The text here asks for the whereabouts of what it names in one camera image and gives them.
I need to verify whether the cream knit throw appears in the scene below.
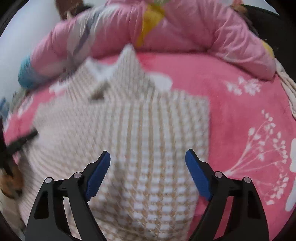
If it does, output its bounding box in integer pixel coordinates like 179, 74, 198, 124
275, 59, 296, 119

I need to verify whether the beige white checked knit garment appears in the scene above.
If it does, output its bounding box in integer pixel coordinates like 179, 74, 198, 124
18, 45, 209, 240

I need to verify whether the dark brown door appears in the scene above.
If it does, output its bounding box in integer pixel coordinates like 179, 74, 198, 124
55, 0, 84, 20

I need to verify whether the pink floral bed blanket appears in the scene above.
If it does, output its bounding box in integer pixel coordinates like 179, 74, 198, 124
4, 53, 295, 240

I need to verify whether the pink patterned quilt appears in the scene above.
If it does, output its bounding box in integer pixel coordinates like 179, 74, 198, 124
30, 1, 275, 80

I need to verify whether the blue striped pillow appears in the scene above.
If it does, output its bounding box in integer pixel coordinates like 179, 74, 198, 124
18, 55, 50, 90

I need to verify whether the person's hand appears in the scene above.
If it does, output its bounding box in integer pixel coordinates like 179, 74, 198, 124
1, 166, 23, 199

